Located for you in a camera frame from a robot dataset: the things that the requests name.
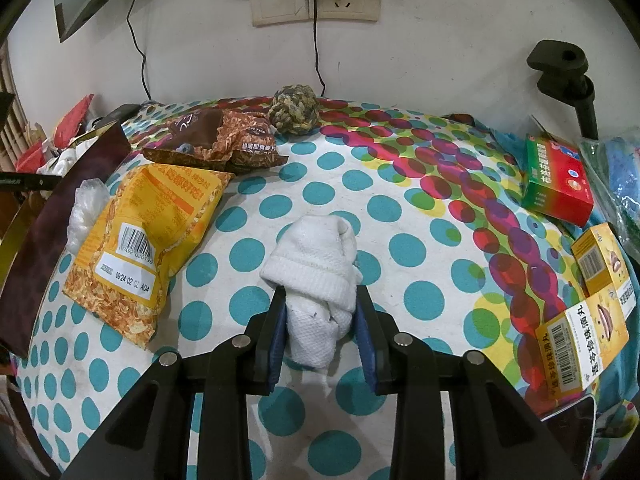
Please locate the gold tin box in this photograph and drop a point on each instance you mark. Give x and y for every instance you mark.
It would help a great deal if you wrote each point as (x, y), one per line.
(45, 260)

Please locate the yellow snack packet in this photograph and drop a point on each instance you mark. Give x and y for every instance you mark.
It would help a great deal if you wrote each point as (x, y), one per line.
(135, 240)

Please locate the blue clear plastic bag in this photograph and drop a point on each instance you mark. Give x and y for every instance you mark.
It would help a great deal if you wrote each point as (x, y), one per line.
(620, 175)

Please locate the small yellow box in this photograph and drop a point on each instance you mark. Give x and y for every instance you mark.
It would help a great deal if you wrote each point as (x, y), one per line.
(585, 345)
(597, 255)

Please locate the red gift bag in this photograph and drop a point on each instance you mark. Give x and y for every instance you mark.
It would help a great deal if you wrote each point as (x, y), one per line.
(72, 117)

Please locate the white sock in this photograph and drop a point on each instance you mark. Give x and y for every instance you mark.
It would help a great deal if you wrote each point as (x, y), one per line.
(310, 260)

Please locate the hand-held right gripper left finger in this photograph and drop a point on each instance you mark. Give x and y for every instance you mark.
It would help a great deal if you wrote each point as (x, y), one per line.
(276, 350)

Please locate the brown snack packet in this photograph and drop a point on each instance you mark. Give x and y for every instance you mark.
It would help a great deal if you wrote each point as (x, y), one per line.
(235, 140)

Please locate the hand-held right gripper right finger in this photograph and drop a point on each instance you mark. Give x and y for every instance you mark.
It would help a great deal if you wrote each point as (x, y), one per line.
(366, 350)

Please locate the polka dot tablecloth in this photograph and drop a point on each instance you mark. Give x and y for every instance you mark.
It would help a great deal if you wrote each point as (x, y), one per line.
(450, 260)

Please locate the black television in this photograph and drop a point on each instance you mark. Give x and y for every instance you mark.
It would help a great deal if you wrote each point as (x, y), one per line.
(80, 0)

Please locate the black smartphone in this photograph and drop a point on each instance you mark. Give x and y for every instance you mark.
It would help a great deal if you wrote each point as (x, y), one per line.
(575, 420)

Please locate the black clamp stand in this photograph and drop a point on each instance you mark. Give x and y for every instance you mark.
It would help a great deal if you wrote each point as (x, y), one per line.
(562, 60)

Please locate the white cloth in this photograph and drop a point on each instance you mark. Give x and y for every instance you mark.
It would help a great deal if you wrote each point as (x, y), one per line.
(65, 160)

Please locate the red green medicine box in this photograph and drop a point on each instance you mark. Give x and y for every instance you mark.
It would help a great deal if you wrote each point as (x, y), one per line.
(555, 185)

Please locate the white plastic bag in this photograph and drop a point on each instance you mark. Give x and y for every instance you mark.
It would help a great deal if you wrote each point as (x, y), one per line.
(85, 210)

